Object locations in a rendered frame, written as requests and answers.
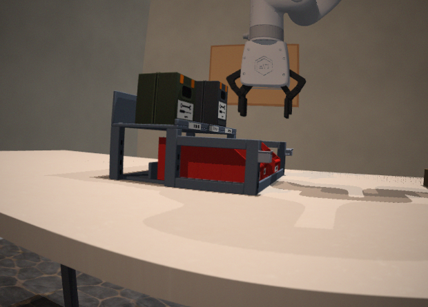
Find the red bin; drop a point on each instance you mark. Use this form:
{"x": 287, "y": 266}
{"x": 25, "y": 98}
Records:
{"x": 220, "y": 164}
{"x": 266, "y": 170}
{"x": 275, "y": 165}

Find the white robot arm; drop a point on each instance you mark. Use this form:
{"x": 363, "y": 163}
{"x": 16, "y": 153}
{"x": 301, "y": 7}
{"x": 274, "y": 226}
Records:
{"x": 267, "y": 16}

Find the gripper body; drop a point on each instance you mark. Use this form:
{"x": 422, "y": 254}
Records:
{"x": 265, "y": 62}

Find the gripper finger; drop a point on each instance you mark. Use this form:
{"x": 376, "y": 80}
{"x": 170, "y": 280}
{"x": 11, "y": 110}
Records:
{"x": 291, "y": 94}
{"x": 240, "y": 92}

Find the dark grey metal shelf rack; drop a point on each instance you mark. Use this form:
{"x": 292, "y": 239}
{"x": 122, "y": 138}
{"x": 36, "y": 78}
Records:
{"x": 123, "y": 116}

